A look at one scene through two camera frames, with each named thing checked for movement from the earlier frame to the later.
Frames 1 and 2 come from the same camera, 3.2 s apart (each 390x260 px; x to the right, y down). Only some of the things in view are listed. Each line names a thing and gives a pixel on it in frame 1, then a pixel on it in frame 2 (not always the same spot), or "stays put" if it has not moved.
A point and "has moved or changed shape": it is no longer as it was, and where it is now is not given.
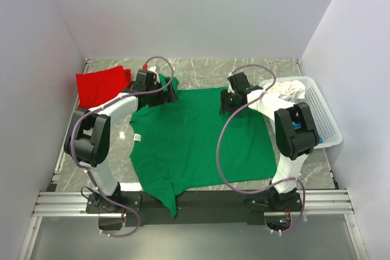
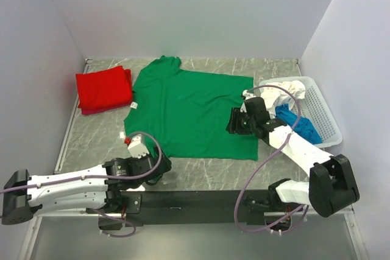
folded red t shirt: (95, 86) stays put
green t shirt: (172, 145) has moved or changed shape
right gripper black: (224, 106) to (234, 118)
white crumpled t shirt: (290, 91) stays put
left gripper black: (166, 96) to (134, 159)
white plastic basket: (329, 133) stays put
